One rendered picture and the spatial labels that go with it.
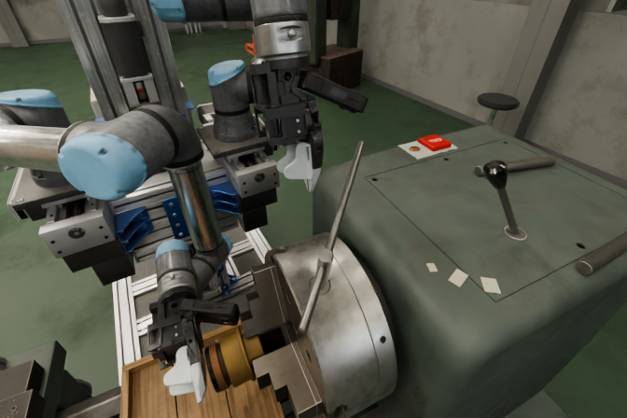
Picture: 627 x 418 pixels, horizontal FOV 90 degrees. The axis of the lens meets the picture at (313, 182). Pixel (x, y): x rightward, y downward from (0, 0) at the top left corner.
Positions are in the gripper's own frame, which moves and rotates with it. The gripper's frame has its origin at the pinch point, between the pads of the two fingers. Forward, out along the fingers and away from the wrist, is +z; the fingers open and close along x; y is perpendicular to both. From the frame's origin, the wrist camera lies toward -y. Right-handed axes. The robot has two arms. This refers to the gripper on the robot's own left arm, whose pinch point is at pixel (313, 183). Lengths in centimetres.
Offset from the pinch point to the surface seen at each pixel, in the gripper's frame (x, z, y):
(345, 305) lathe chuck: 12.5, 15.6, 2.0
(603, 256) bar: 25.7, 13.2, -36.3
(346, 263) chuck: 7.3, 12.6, -1.4
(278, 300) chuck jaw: 1.5, 19.9, 9.9
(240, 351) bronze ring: 4.6, 24.2, 18.3
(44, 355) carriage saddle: -27, 36, 59
